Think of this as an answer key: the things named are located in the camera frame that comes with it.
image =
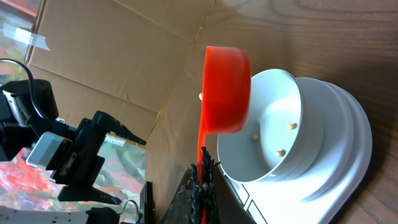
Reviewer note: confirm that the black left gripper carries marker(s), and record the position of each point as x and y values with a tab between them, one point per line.
80	165

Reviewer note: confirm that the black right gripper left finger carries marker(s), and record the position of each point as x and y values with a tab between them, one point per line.
185	205

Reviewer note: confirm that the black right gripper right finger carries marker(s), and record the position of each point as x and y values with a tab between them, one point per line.
220	203

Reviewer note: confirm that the red measuring scoop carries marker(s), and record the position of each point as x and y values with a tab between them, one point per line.
225	99

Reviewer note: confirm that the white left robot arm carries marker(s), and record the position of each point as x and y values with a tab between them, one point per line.
29	119

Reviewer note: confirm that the white round bowl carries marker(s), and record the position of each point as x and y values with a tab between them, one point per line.
282	136

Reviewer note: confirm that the white digital kitchen scale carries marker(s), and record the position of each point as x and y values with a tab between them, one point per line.
316	195

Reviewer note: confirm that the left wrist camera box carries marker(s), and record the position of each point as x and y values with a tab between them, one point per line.
49	152

